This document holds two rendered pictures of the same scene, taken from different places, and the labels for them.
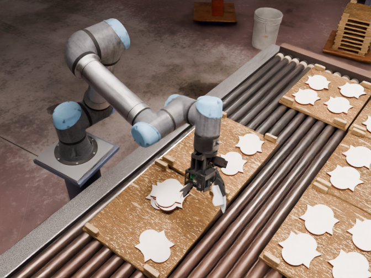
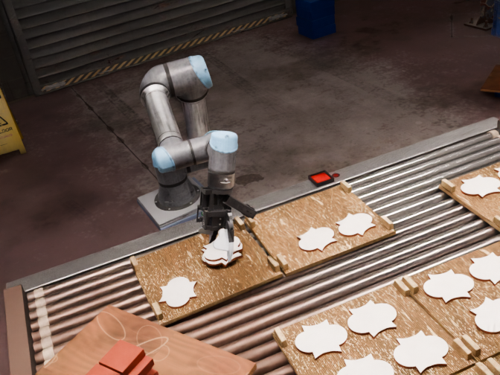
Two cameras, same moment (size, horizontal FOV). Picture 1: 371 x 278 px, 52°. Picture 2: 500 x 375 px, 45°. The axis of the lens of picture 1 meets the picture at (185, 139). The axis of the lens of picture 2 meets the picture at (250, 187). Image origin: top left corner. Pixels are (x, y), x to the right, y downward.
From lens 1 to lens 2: 102 cm
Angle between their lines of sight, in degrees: 30
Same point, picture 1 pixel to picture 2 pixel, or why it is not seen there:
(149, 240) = (176, 286)
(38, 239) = (91, 262)
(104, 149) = not seen: hidden behind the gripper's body
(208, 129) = (214, 162)
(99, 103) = not seen: hidden behind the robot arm
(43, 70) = (254, 134)
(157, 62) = (401, 142)
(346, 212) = (417, 321)
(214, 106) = (220, 138)
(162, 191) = not seen: hidden behind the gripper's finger
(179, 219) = (219, 277)
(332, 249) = (361, 352)
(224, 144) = (326, 219)
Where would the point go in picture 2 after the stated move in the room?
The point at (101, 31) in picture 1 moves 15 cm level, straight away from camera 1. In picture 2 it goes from (178, 65) to (194, 48)
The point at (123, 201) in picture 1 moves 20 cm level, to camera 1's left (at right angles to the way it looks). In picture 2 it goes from (181, 248) to (137, 235)
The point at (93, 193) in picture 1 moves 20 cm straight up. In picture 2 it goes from (161, 236) to (149, 190)
